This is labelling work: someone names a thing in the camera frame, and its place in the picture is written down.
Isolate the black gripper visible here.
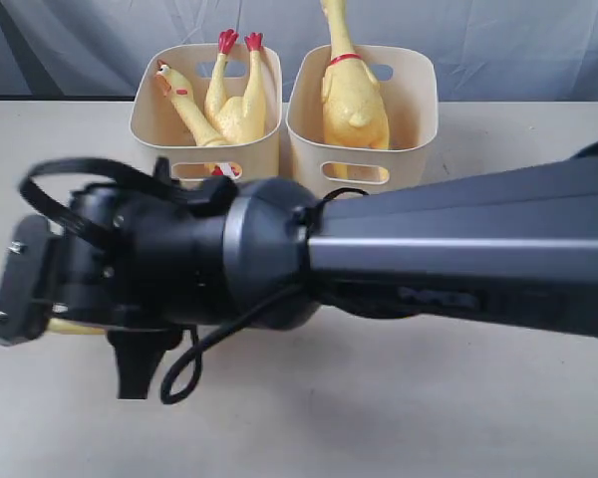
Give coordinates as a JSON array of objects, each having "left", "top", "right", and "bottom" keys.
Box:
[{"left": 0, "top": 186, "right": 239, "bottom": 399}]

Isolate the black cable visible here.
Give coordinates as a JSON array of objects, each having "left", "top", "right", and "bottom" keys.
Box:
[{"left": 18, "top": 156, "right": 370, "bottom": 405}]

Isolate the broken rubber chicken body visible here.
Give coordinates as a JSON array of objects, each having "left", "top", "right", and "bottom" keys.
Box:
[{"left": 204, "top": 29, "right": 267, "bottom": 145}]

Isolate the white backdrop curtain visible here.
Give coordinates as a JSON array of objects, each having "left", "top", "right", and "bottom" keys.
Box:
[{"left": 0, "top": 1, "right": 598, "bottom": 102}]

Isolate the rubber chicken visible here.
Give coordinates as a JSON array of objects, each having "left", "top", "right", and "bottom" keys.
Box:
[
  {"left": 320, "top": 0, "right": 390, "bottom": 150},
  {"left": 47, "top": 304, "right": 106, "bottom": 336}
]

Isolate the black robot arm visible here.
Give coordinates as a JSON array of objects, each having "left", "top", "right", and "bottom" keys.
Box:
[{"left": 0, "top": 141, "right": 598, "bottom": 404}]

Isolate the cream bin marked X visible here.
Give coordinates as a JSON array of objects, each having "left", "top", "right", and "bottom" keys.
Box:
[{"left": 130, "top": 43, "right": 283, "bottom": 187}]

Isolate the cream bin marked O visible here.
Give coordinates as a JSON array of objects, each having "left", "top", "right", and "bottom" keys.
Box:
[{"left": 286, "top": 45, "right": 439, "bottom": 196}]

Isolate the broken rubber chicken head neck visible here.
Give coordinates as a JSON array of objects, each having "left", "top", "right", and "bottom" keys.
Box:
[{"left": 153, "top": 59, "right": 228, "bottom": 147}]

